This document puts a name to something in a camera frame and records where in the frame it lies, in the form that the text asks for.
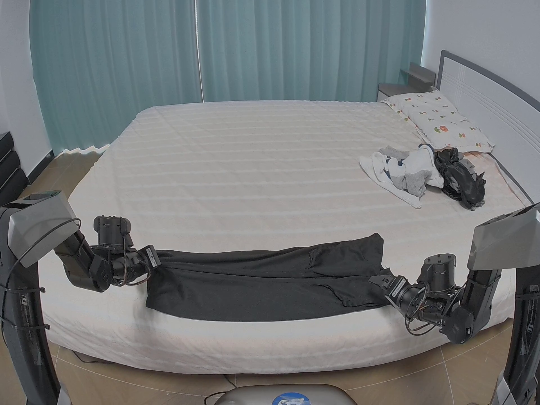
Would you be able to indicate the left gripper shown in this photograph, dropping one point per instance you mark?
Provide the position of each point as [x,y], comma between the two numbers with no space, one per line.
[152,259]

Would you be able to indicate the bed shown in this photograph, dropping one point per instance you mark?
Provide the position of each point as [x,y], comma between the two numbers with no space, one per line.
[253,163]

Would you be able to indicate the white printed pillow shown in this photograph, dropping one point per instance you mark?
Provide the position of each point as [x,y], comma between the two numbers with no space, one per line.
[438,118]

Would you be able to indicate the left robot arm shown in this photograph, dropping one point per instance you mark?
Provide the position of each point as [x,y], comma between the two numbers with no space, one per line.
[38,226]

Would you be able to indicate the pile of clothes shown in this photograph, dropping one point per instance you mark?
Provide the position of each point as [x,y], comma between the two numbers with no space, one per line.
[417,171]

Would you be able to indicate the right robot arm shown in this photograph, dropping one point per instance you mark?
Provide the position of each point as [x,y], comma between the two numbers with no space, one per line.
[498,243]

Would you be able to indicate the blue-green curtain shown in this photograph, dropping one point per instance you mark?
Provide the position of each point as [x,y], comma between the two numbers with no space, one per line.
[118,57]
[308,36]

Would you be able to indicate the grey bedside table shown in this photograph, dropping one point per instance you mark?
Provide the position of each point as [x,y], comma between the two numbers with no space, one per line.
[392,89]

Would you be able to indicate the dark grey chest of drawers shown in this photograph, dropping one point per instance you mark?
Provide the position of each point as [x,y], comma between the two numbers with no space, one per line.
[10,167]

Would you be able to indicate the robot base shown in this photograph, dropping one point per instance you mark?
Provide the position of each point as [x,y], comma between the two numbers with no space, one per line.
[287,395]

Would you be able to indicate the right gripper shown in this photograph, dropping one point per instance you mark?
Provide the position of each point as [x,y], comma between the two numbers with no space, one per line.
[397,291]

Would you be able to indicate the black T-shirt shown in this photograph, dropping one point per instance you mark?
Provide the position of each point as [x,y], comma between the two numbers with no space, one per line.
[261,289]

